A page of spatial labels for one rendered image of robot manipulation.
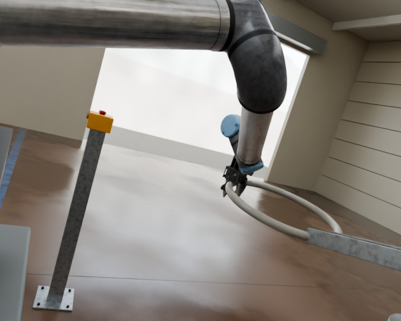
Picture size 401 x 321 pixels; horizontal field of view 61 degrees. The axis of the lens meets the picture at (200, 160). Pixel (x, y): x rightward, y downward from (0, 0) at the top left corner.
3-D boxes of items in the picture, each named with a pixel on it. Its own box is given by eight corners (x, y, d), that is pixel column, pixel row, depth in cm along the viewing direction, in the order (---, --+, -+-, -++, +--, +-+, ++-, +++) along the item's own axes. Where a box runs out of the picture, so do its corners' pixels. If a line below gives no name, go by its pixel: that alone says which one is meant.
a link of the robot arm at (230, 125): (242, 134, 124) (261, 137, 133) (232, 107, 127) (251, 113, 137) (224, 146, 129) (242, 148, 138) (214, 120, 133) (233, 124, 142)
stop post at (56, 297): (74, 290, 205) (120, 116, 188) (71, 311, 186) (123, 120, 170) (38, 286, 198) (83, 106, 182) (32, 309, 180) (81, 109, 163)
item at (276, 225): (366, 250, 129) (370, 243, 128) (266, 239, 106) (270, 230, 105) (289, 193, 171) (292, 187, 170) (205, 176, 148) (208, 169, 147)
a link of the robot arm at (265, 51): (305, 73, 67) (267, 170, 131) (282, 24, 71) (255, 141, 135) (249, 91, 67) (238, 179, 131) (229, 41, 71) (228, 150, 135)
